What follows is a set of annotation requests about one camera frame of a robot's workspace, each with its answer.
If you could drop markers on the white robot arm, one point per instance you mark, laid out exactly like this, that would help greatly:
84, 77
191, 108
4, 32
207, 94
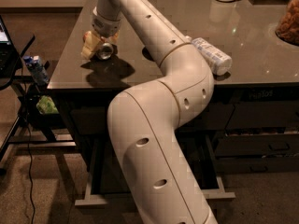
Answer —
142, 120

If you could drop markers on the orange coke can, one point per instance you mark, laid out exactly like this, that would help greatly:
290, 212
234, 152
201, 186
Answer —
105, 52

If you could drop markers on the black laptop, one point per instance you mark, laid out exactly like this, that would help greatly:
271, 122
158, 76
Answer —
7, 49

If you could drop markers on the clear plastic water bottle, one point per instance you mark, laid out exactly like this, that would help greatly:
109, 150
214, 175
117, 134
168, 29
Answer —
219, 62

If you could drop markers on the green snack bag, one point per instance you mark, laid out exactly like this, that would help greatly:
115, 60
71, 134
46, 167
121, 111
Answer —
46, 106

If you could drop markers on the black side stand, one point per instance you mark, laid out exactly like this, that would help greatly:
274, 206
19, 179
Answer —
28, 115

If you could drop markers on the blue water bottle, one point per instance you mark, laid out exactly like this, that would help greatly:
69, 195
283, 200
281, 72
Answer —
37, 70

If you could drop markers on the jar of snacks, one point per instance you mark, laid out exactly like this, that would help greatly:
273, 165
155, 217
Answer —
288, 26

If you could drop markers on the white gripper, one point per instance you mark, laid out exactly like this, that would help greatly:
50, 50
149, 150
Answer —
106, 26

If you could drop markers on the dark cabinet with drawers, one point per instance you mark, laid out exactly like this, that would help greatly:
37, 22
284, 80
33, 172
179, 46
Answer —
244, 31

